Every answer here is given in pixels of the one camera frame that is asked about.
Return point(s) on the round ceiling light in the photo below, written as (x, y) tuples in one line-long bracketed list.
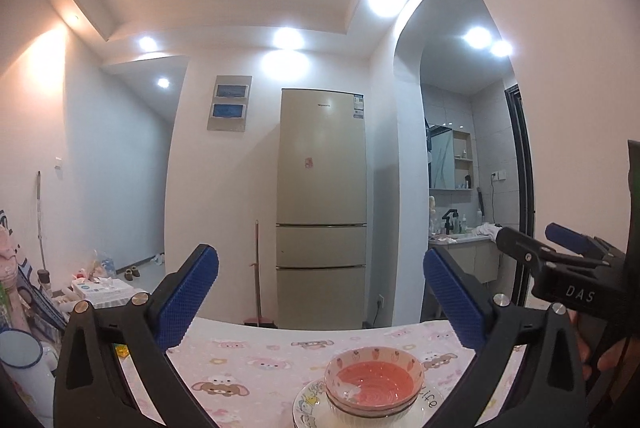
[(288, 38), (147, 42), (501, 48), (163, 82), (476, 37), (385, 0)]

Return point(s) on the pink fridge sticker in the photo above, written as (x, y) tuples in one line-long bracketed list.
[(309, 162)]

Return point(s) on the black door frame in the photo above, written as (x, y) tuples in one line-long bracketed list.
[(522, 188)]

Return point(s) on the white wall outlet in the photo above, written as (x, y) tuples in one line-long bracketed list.
[(497, 175)]

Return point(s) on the plastic shopping bags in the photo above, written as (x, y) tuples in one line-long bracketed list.
[(102, 264)]

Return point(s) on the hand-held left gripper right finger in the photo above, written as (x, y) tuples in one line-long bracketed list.
[(452, 303)]

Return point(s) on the white cartoon plate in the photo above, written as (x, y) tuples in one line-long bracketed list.
[(307, 408)]

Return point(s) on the beige vanity cabinet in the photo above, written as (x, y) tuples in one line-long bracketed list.
[(470, 260)]

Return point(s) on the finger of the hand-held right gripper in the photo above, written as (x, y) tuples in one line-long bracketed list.
[(567, 235), (535, 248)]

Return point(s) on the white tissue box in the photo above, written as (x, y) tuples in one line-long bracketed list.
[(102, 290)]

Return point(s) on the pink cartoon tablecloth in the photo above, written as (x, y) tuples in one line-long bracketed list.
[(240, 368)]

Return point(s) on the white towel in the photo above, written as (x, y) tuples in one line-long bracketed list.
[(489, 231)]

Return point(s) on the white enamel cup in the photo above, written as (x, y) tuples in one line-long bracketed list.
[(22, 363)]

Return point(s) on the fridge energy label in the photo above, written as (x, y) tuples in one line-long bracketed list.
[(358, 105)]

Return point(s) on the person's right hand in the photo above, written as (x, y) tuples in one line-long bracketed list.
[(612, 358)]

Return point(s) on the bathroom mirror cabinet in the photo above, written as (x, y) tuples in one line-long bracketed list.
[(450, 158)]

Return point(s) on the pink-lined carrot pattern bowl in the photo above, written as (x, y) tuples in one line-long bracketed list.
[(372, 375), (372, 414)]

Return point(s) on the pair of brown shoes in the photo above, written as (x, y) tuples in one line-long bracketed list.
[(132, 273)]

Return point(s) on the beige refrigerator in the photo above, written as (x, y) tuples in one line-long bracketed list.
[(320, 188)]

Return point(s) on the grey wall electrical panel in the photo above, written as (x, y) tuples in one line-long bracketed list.
[(230, 103)]

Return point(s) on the black faucet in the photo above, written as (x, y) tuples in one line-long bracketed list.
[(450, 223)]

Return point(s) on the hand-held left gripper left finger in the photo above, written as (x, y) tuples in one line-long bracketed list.
[(187, 303)]

